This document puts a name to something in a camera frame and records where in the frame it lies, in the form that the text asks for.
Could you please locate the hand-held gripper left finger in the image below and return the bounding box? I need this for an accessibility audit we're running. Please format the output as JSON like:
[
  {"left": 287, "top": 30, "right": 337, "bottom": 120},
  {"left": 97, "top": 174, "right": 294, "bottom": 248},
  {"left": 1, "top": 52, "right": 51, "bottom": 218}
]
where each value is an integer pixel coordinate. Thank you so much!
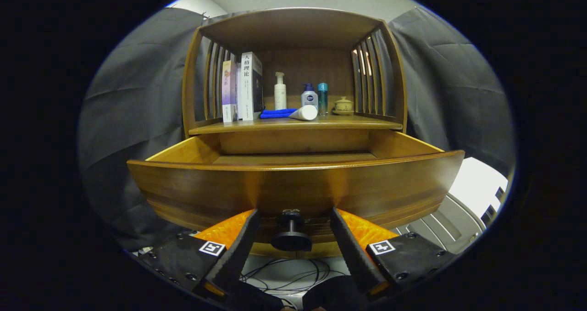
[{"left": 138, "top": 209, "right": 260, "bottom": 299}]

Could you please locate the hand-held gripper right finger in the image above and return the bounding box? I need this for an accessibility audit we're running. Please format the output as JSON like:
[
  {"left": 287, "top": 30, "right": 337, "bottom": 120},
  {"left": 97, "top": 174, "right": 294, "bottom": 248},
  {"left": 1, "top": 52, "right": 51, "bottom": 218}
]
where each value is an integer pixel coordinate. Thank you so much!
[{"left": 330, "top": 206, "right": 457, "bottom": 298}]

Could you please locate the black drawer knob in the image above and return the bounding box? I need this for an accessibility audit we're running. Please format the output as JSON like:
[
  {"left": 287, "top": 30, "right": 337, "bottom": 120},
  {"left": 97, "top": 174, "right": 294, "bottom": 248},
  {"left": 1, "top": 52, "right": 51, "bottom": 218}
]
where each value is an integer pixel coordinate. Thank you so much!
[{"left": 271, "top": 209, "right": 313, "bottom": 252}]

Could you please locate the wooden drawer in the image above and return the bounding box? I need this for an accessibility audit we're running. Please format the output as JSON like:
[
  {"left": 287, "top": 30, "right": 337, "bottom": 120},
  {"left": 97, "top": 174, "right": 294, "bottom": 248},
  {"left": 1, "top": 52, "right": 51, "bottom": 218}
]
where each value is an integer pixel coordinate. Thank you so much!
[{"left": 127, "top": 130, "right": 465, "bottom": 259}]

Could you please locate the white squeeze tube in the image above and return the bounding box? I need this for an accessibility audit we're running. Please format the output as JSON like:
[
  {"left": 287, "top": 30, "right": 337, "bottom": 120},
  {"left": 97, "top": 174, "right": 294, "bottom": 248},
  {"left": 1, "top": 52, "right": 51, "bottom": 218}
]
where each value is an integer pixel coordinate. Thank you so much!
[{"left": 289, "top": 105, "right": 318, "bottom": 121}]

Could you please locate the grey ribbed panel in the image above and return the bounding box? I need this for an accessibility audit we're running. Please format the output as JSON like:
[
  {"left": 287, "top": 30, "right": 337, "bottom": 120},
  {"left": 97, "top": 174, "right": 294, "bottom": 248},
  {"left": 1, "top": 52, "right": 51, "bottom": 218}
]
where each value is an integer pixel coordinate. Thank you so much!
[{"left": 394, "top": 193, "right": 487, "bottom": 255}]

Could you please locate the blue folded cloth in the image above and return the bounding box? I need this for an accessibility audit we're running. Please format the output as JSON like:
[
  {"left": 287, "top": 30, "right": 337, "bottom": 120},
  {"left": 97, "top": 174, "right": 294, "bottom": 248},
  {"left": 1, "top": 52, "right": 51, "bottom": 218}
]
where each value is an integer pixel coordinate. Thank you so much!
[{"left": 260, "top": 108, "right": 298, "bottom": 119}]

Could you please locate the white board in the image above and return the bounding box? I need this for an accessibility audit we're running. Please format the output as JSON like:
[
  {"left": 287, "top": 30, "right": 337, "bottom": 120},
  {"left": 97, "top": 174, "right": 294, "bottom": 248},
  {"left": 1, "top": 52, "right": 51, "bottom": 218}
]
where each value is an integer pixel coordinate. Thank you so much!
[{"left": 447, "top": 157, "right": 509, "bottom": 221}]

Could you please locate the beige lidded teacup with saucer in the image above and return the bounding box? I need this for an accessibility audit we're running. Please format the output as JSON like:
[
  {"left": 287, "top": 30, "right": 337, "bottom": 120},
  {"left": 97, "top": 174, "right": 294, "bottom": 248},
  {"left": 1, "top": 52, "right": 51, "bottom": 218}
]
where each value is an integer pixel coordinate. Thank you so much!
[{"left": 332, "top": 96, "right": 354, "bottom": 116}]

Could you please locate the white bottle with blue cap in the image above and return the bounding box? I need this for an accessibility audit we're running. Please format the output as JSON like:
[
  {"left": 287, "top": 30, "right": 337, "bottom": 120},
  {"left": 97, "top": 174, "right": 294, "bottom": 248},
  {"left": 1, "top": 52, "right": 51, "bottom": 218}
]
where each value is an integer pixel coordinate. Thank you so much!
[{"left": 301, "top": 83, "right": 319, "bottom": 110}]

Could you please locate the pink purple book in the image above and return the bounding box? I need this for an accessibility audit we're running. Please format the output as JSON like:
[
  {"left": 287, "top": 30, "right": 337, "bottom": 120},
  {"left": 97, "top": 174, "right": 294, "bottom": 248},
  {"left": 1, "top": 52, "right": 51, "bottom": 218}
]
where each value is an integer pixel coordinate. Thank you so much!
[{"left": 222, "top": 60, "right": 238, "bottom": 123}]

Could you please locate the white pump bottle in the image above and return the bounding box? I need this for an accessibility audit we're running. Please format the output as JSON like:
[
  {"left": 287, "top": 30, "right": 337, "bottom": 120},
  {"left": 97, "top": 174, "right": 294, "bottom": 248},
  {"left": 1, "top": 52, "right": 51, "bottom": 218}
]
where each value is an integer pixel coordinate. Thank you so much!
[{"left": 274, "top": 72, "right": 287, "bottom": 110}]

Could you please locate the white thick book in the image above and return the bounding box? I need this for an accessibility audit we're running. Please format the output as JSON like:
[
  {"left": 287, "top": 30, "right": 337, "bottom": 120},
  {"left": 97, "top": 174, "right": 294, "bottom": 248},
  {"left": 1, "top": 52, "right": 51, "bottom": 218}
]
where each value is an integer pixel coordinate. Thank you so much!
[{"left": 236, "top": 52, "right": 264, "bottom": 121}]

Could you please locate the black backdrop cloth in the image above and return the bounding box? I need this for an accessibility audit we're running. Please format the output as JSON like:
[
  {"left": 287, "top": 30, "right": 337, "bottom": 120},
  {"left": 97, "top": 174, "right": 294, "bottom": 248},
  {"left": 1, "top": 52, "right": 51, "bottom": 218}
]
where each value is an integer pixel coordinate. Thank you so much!
[{"left": 77, "top": 6, "right": 516, "bottom": 252}]

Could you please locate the black cable bundle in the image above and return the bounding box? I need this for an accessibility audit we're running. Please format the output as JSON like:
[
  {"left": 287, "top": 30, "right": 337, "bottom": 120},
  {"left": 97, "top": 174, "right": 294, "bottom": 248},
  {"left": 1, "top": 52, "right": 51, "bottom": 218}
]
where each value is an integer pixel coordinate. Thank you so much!
[{"left": 241, "top": 257, "right": 347, "bottom": 309}]

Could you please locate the wooden cabinet frame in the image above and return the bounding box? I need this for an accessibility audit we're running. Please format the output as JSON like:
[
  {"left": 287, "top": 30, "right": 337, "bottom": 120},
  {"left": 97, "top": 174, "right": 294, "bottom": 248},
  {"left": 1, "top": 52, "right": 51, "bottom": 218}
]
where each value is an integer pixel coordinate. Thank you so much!
[{"left": 182, "top": 7, "right": 408, "bottom": 139}]

